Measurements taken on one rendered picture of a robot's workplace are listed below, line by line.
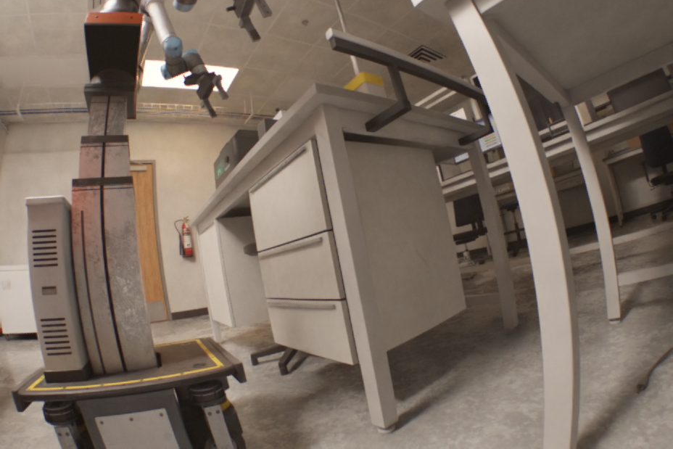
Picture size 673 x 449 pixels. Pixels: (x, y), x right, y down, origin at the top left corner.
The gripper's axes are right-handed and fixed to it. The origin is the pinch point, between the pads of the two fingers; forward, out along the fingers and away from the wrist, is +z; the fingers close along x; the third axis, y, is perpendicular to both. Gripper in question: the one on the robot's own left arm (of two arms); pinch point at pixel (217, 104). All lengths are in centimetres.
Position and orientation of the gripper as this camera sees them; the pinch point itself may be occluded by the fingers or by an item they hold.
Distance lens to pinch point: 139.3
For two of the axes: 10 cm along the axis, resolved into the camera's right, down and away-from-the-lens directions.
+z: 5.4, 8.4, 0.1
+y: 5.7, -3.8, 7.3
